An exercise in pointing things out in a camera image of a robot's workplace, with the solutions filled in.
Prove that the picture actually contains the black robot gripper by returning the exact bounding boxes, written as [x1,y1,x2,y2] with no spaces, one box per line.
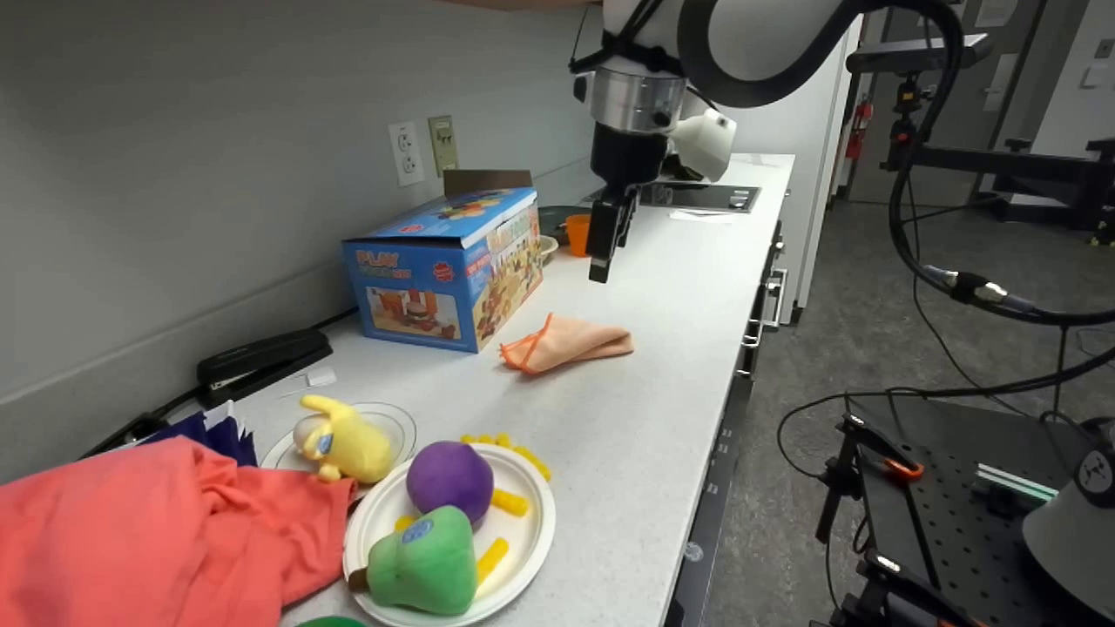
[586,61,688,287]

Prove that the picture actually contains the orange microfibre towel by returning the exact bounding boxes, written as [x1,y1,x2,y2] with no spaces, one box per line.
[499,309,636,378]

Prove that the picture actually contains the orange plastic cup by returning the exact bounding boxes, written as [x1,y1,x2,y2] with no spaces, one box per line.
[561,209,595,262]

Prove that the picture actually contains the blue play food box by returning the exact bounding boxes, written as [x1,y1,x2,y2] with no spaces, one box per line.
[339,166,549,356]

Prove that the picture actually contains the yellow crinkle toy fries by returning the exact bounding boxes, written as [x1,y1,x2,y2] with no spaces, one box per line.
[460,427,556,484]

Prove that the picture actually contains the red fire extinguisher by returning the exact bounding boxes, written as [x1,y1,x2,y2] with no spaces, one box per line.
[847,96,876,165]

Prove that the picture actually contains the yellow toy fry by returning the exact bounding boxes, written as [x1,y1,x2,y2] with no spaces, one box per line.
[470,533,515,584]
[486,484,533,520]

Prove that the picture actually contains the small white plate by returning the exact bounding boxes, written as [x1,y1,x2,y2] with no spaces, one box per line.
[261,397,422,475]

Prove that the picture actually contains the purple plush ball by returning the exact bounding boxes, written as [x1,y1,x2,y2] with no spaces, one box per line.
[404,439,499,533]

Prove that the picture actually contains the white paper plate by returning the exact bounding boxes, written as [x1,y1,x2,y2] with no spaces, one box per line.
[341,439,561,627]

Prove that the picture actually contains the yellow plush toy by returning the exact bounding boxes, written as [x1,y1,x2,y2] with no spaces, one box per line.
[288,391,400,486]

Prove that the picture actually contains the black clamp stand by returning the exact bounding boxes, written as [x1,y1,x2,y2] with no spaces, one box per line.
[813,411,929,549]

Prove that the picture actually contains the black stapler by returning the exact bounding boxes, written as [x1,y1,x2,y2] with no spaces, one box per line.
[192,323,334,411]

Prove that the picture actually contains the green plush pear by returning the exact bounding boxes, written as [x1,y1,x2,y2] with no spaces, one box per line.
[343,506,482,621]

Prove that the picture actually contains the navy blue cloth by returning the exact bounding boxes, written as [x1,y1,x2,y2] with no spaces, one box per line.
[137,397,261,468]

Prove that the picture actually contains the black perforated table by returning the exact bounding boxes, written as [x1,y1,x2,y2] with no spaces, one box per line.
[849,392,1115,627]

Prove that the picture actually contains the green white bar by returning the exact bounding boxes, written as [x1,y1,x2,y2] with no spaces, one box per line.
[972,458,1063,506]

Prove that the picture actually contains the grey rounded device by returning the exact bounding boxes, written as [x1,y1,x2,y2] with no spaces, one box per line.
[1022,413,1115,621]

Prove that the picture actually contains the red crumpled cloth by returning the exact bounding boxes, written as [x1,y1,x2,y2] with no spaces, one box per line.
[0,434,358,627]

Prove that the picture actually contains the silver drawer handle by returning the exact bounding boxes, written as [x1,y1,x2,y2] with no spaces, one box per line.
[759,265,795,331]

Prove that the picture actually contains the beige wall switch plate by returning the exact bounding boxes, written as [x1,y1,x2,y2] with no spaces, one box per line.
[426,110,463,177]

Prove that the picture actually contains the white wall outlet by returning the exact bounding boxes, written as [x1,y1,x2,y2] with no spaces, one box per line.
[388,119,428,189]

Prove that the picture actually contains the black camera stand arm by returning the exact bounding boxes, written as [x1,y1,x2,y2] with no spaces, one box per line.
[880,68,1115,235]

